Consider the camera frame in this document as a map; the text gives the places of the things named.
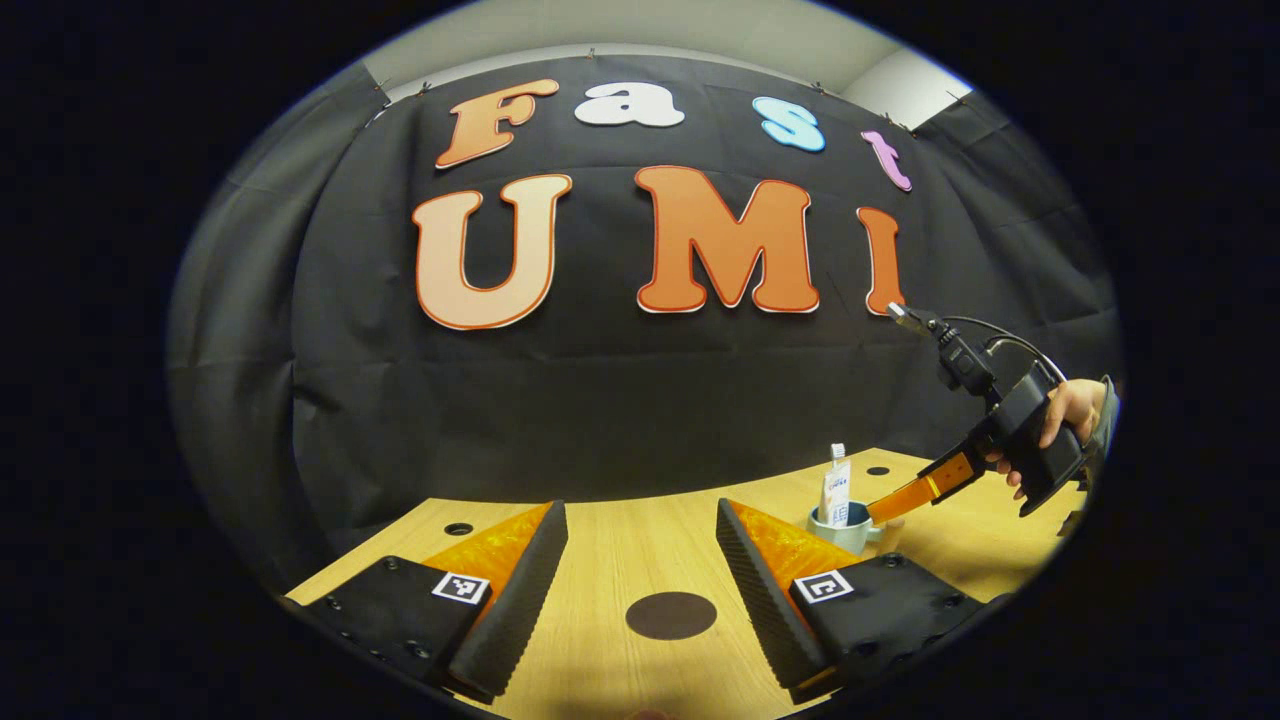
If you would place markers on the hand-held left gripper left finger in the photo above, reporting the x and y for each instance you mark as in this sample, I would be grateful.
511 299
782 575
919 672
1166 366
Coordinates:
515 590

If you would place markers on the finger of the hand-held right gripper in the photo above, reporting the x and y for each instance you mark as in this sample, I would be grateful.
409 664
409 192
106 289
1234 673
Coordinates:
905 497

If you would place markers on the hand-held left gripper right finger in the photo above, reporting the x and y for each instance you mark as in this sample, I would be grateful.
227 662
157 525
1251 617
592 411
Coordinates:
755 590

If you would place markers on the white toothpaste tube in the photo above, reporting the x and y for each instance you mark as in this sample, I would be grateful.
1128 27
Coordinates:
836 495

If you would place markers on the dark brown round coaster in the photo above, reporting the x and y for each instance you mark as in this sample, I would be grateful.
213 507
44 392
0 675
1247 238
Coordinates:
670 616

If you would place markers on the wooden desktop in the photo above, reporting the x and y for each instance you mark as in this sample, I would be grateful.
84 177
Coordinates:
620 540

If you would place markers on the black backdrop cloth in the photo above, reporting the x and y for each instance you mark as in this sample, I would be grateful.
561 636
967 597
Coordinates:
620 400

